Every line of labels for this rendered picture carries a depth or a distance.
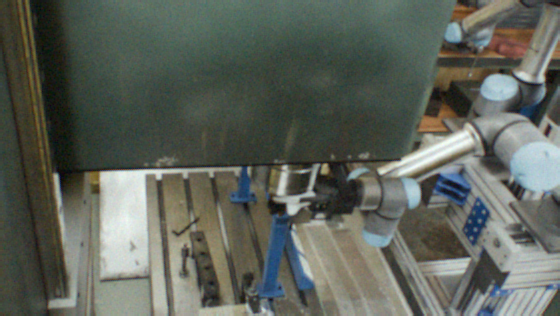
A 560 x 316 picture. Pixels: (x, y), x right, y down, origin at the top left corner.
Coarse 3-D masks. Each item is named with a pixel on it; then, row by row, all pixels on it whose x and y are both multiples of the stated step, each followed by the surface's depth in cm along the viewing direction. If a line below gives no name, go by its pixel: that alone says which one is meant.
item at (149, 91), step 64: (64, 0) 76; (128, 0) 78; (192, 0) 81; (256, 0) 83; (320, 0) 85; (384, 0) 88; (448, 0) 90; (64, 64) 82; (128, 64) 84; (192, 64) 87; (256, 64) 89; (320, 64) 92; (384, 64) 95; (64, 128) 88; (128, 128) 91; (192, 128) 94; (256, 128) 97; (320, 128) 100; (384, 128) 104
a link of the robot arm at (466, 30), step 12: (504, 0) 190; (516, 0) 186; (528, 0) 182; (540, 0) 181; (552, 0) 181; (480, 12) 200; (492, 12) 195; (504, 12) 192; (456, 24) 210; (468, 24) 206; (480, 24) 202; (492, 24) 200; (456, 36) 210; (468, 36) 210
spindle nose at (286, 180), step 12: (252, 168) 116; (264, 168) 113; (276, 168) 111; (288, 168) 111; (300, 168) 111; (312, 168) 113; (252, 180) 118; (264, 180) 114; (276, 180) 113; (288, 180) 113; (300, 180) 113; (312, 180) 115; (276, 192) 115; (288, 192) 115; (300, 192) 116
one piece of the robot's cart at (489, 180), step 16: (464, 176) 213; (480, 176) 208; (496, 176) 208; (480, 192) 204; (496, 192) 200; (448, 208) 224; (464, 208) 214; (496, 208) 195; (464, 224) 216; (464, 240) 215; (480, 240) 205
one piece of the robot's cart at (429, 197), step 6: (426, 186) 223; (426, 192) 223; (432, 192) 219; (426, 198) 223; (432, 198) 221; (438, 198) 222; (444, 198) 222; (426, 204) 223; (432, 204) 223; (438, 204) 224; (444, 204) 225
